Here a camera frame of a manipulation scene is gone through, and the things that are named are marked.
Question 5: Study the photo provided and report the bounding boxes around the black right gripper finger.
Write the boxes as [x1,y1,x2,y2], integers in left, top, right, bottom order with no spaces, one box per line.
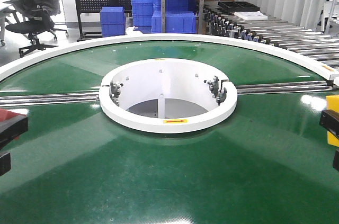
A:
[319,110,338,138]
[333,149,339,171]

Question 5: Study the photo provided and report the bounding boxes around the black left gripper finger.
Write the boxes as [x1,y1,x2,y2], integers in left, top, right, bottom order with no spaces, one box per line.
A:
[0,151,11,176]
[1,115,28,148]

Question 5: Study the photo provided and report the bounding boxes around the yellow toy brick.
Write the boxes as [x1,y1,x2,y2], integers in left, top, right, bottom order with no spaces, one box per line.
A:
[326,95,338,147]

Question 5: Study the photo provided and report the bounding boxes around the red cube block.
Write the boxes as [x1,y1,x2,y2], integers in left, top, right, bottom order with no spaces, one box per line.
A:
[0,107,27,140]

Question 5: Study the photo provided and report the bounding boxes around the left steel roller bar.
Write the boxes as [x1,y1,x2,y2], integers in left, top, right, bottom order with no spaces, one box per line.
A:
[1,92,99,107]

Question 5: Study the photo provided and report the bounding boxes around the steel roller bar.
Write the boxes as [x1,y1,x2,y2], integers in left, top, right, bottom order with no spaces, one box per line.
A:
[236,80,338,95]
[1,92,99,107]

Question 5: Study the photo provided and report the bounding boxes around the white outer conveyor rim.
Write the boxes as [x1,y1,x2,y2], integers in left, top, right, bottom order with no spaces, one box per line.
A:
[1,33,338,86]

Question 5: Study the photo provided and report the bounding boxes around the metal roller conveyor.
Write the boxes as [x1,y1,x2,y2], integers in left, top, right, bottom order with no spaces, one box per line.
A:
[203,2,338,70]

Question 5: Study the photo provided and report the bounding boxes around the right steel roller bar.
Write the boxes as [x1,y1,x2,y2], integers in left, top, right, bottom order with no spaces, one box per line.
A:
[236,80,338,95]

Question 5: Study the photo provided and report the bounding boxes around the black office chair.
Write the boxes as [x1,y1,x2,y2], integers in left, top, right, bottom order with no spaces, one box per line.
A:
[5,11,55,58]

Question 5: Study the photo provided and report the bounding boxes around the white flat tray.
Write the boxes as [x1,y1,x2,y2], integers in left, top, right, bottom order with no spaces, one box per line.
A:
[234,11,268,21]

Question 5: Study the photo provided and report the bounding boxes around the black compartment tray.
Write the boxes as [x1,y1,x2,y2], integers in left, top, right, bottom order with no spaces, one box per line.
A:
[218,1,260,12]

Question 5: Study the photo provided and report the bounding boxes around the small blue crate stack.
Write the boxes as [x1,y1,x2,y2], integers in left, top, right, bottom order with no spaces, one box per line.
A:
[100,6,126,37]

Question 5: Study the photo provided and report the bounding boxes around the yellow arrow warning label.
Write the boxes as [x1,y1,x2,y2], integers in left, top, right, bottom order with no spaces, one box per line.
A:
[163,119,188,124]

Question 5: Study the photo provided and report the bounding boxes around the large blue crate front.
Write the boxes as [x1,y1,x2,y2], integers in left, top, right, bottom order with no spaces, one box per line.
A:
[151,11,196,34]

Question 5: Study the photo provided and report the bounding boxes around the tall blue crate stack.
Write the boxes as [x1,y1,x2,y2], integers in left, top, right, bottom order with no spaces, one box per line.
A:
[131,0,162,33]

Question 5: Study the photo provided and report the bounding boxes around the white inner ring housing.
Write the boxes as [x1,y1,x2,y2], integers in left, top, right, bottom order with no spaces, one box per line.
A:
[99,58,238,134]

